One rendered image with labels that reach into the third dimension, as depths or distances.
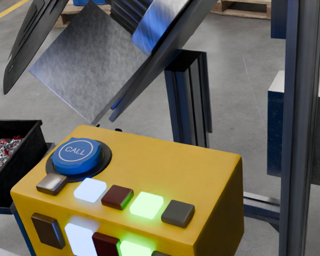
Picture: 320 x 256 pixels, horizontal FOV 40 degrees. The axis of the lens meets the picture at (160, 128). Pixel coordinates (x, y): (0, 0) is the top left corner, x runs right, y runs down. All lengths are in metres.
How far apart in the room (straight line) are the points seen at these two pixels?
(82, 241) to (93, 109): 0.39
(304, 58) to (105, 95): 0.32
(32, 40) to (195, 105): 0.34
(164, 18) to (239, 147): 1.54
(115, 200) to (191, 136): 0.61
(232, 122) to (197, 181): 1.99
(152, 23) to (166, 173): 0.36
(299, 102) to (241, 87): 1.84
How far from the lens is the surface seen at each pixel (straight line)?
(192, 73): 0.87
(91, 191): 0.33
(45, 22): 0.84
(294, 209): 0.94
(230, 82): 2.69
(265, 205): 1.01
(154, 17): 0.65
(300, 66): 0.77
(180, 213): 0.30
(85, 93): 0.70
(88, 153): 0.36
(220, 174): 0.33
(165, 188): 0.32
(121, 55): 0.71
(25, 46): 0.88
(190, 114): 0.89
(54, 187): 0.34
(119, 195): 0.32
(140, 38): 0.69
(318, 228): 1.78
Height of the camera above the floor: 1.29
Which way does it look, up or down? 34 degrees down
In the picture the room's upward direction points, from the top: 9 degrees counter-clockwise
